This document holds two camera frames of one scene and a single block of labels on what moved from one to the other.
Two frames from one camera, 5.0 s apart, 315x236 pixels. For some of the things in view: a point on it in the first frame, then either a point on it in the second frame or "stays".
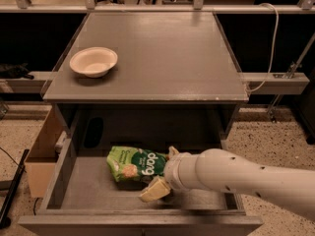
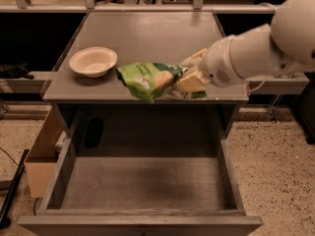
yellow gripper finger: [172, 150] -> [192, 62]
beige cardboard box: [41, 157] stays
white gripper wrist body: [172, 171] -> [217, 63]
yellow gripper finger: [157, 188] -> [190, 84]
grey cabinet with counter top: [175, 80] stays
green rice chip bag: [130, 163] -> [149, 80]
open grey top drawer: [81, 200] stays
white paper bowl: [94, 62] stays
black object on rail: [15, 71] stays
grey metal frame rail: [255, 84] stays
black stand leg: [5, 221] stays
